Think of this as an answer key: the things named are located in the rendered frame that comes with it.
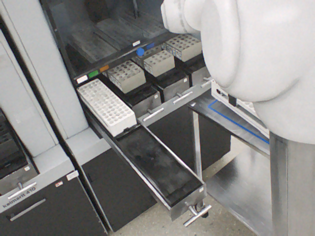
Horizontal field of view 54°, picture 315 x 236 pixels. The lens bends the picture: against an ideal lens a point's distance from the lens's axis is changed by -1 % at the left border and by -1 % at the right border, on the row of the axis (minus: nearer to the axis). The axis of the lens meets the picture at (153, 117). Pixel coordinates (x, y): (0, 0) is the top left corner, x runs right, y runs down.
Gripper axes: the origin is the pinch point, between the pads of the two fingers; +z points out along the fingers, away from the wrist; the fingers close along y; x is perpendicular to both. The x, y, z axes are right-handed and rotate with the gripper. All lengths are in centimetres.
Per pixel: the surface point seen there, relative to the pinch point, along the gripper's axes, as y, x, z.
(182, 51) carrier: 2.4, 39.8, 3.0
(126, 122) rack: -36.2, 19.9, 6.1
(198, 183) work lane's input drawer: -30.7, -14.1, 9.0
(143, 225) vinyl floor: -40, 29, 91
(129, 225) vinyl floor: -47, 34, 91
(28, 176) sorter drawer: -74, 28, 15
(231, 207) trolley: -6, -3, 63
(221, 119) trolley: -8.4, 2.1, 8.7
